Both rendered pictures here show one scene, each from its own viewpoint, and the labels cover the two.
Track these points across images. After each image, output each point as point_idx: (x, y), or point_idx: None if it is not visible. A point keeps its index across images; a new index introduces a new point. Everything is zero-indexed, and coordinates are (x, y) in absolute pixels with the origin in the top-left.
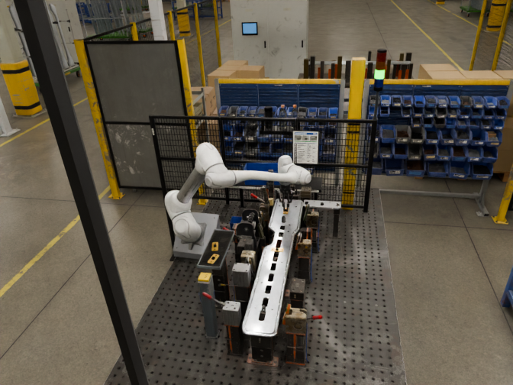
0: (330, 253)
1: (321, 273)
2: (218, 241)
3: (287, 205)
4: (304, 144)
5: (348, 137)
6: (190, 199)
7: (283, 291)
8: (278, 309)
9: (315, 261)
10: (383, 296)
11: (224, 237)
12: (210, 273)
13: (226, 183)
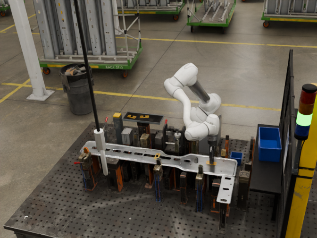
0: (194, 220)
1: (167, 209)
2: (150, 117)
3: (209, 158)
4: (286, 146)
5: None
6: (203, 102)
7: (112, 157)
8: (97, 154)
9: (183, 208)
10: None
11: (153, 120)
12: (118, 116)
13: (167, 91)
